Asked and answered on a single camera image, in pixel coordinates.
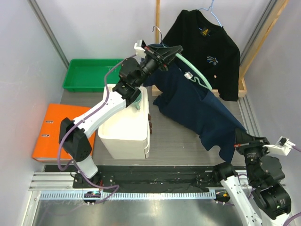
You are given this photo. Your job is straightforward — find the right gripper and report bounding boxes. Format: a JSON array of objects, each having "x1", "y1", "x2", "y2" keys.
[{"x1": 235, "y1": 128, "x2": 272, "y2": 183}]

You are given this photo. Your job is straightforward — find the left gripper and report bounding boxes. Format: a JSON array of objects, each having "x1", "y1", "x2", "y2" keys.
[{"x1": 133, "y1": 44, "x2": 180, "y2": 87}]

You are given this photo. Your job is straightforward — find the green hanger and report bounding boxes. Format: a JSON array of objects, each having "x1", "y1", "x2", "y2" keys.
[{"x1": 152, "y1": 25, "x2": 212, "y2": 90}]

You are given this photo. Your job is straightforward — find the navy blue t shirt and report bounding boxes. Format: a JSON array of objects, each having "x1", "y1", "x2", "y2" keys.
[{"x1": 144, "y1": 58, "x2": 245, "y2": 162}]

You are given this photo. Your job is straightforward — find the black t shirt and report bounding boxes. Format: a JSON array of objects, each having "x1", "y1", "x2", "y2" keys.
[{"x1": 163, "y1": 10, "x2": 240, "y2": 101}]

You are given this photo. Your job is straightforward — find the light blue wire hanger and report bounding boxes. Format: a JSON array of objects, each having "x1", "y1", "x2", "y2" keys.
[{"x1": 197, "y1": 0, "x2": 222, "y2": 27}]

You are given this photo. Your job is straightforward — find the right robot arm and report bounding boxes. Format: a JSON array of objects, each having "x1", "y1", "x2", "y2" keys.
[{"x1": 212, "y1": 129, "x2": 300, "y2": 226}]

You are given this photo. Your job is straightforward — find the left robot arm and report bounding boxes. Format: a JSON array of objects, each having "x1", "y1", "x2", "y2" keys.
[{"x1": 59, "y1": 45, "x2": 183, "y2": 188}]

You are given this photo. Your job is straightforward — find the green mug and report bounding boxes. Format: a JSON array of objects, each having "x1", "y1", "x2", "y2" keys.
[{"x1": 130, "y1": 93, "x2": 143, "y2": 111}]

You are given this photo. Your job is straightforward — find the green plastic tray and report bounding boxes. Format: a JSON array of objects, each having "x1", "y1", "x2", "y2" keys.
[{"x1": 63, "y1": 59, "x2": 123, "y2": 92}]

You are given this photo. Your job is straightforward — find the white drawer box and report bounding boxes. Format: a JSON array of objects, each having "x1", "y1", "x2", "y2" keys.
[{"x1": 98, "y1": 86, "x2": 150, "y2": 159}]

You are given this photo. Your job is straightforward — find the wooden clothes rack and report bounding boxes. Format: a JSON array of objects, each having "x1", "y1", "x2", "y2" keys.
[{"x1": 154, "y1": 0, "x2": 288, "y2": 99}]

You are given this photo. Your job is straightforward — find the orange binder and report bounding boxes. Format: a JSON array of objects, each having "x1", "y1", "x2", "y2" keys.
[{"x1": 32, "y1": 103, "x2": 90, "y2": 163}]

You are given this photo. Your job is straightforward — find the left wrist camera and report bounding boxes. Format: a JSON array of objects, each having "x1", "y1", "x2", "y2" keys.
[{"x1": 134, "y1": 40, "x2": 146, "y2": 58}]

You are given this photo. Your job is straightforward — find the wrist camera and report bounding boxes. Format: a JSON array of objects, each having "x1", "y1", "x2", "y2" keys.
[
  {"x1": 263, "y1": 136, "x2": 296, "y2": 156},
  {"x1": 134, "y1": 40, "x2": 146, "y2": 58}
]

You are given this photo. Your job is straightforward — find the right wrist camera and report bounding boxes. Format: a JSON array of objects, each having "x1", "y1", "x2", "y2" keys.
[{"x1": 263, "y1": 136, "x2": 296, "y2": 156}]

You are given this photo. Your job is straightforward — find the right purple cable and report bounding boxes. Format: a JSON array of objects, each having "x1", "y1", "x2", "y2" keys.
[{"x1": 284, "y1": 145, "x2": 301, "y2": 226}]

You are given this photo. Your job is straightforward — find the purple cable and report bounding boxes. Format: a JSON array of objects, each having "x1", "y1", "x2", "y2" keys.
[
  {"x1": 57, "y1": 54, "x2": 137, "y2": 203},
  {"x1": 284, "y1": 145, "x2": 301, "y2": 226}
]

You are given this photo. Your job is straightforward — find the white cable duct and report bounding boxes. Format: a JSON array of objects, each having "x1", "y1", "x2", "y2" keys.
[{"x1": 40, "y1": 190, "x2": 216, "y2": 201}]

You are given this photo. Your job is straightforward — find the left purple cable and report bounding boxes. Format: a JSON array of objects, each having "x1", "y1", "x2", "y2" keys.
[{"x1": 57, "y1": 54, "x2": 137, "y2": 203}]

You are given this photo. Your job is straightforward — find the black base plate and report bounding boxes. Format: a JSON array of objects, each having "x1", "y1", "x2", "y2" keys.
[{"x1": 43, "y1": 164, "x2": 232, "y2": 192}]

